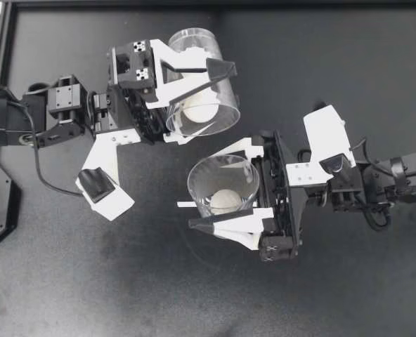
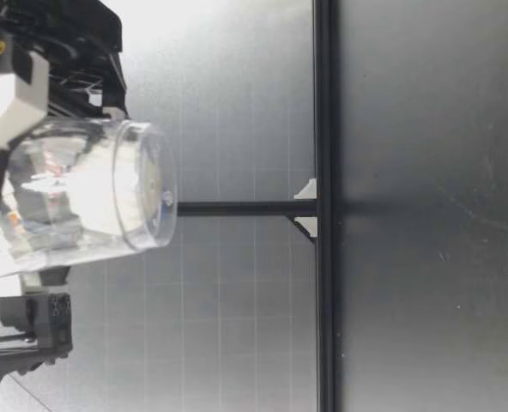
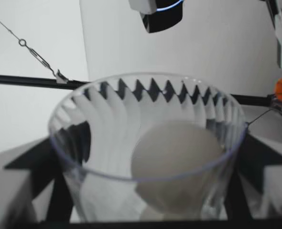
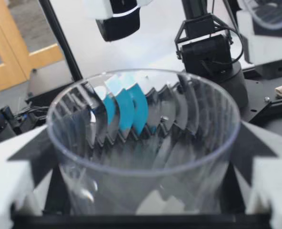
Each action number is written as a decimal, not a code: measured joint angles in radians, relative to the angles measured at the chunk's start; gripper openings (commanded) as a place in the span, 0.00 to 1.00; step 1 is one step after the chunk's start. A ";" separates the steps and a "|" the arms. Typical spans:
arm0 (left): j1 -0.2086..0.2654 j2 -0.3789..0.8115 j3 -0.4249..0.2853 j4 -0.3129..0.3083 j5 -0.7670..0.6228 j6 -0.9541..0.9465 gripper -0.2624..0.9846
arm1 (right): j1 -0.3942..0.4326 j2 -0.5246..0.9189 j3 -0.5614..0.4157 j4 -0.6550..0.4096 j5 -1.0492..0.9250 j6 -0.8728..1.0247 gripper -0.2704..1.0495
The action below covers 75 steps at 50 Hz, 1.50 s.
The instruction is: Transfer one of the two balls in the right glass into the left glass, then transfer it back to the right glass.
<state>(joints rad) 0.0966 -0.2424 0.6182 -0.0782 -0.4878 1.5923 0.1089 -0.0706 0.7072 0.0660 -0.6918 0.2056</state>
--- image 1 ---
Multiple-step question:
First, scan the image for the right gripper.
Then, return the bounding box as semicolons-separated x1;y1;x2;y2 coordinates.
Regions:
188;129;309;263

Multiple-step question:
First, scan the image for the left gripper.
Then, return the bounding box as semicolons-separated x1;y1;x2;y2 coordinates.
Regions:
105;37;238;146

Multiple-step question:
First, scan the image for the clear glass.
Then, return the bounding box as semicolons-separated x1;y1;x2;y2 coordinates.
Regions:
187;154;261;219
164;27;242;138

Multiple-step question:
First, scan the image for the white ball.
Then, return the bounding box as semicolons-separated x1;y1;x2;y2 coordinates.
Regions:
209;189;245;216
181;99;219;124

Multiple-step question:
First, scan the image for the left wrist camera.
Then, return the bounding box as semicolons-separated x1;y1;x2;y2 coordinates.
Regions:
74;128;142;222

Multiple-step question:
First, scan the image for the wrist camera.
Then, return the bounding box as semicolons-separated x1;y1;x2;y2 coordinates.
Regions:
285;104;358;185
74;128;142;222

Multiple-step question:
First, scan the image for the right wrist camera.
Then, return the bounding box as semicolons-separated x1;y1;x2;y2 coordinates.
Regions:
285;104;358;185

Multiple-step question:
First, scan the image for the black cable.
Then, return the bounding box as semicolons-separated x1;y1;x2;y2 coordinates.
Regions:
18;103;84;197
351;137;394;232

